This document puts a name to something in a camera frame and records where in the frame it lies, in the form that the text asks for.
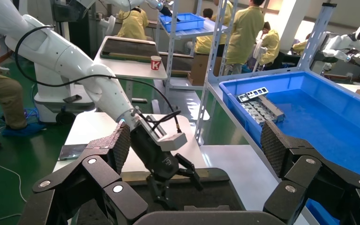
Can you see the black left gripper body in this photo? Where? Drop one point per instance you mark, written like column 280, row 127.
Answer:
column 155, row 158

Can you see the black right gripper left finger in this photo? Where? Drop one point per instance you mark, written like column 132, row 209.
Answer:
column 99, row 174

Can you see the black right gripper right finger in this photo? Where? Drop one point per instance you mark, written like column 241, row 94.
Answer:
column 307, row 174

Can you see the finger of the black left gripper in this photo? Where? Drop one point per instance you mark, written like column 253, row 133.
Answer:
column 161, row 189
column 189, row 170

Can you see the black device on robot base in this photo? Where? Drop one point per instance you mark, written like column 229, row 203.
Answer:
column 72, row 98

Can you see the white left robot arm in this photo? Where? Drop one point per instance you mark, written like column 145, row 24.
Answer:
column 59, row 52

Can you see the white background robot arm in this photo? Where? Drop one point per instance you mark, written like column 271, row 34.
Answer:
column 121, row 3

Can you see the black tray container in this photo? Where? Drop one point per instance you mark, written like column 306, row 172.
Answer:
column 211, row 192

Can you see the long grey metal part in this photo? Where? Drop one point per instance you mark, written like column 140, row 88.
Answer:
column 273, row 108

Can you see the flat grey metal part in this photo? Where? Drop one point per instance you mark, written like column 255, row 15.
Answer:
column 251, row 114
column 260, row 109

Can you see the small grey metal part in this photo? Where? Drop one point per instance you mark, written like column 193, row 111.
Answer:
column 242, row 98

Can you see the grey windowed metal part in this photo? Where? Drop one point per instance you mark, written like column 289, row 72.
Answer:
column 257, row 92

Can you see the dark smartphone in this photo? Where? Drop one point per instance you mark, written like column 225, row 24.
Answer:
column 73, row 152

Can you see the large blue plastic bin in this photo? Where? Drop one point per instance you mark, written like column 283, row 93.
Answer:
column 323, row 108

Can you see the white side table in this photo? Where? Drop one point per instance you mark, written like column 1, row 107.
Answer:
column 130, row 70

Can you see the red white paper cup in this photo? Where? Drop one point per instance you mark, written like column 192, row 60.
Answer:
column 156, row 63

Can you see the white background table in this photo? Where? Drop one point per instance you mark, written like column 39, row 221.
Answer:
column 347, row 87

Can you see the white robot column base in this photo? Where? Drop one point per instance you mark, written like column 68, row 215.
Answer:
column 49, row 90

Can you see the brown cardboard box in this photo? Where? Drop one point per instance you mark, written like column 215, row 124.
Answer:
column 200, row 71

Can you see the seated operator in tan trousers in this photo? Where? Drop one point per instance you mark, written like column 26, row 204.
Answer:
column 3, row 99

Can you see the black-haired person in yellow coat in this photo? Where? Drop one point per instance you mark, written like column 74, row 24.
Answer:
column 211, row 42

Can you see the white humanoid robot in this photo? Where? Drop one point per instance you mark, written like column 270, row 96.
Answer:
column 341, row 43

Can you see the seated person in yellow coat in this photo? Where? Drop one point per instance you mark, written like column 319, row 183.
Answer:
column 270, row 43

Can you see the blue plastic crate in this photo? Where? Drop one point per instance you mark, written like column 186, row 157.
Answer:
column 183, row 21

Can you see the standing person in yellow coat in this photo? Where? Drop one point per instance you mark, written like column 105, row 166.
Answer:
column 245, row 34

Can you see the grey perforated rack post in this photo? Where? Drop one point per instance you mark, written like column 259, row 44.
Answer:
column 218, row 37
column 318, row 34

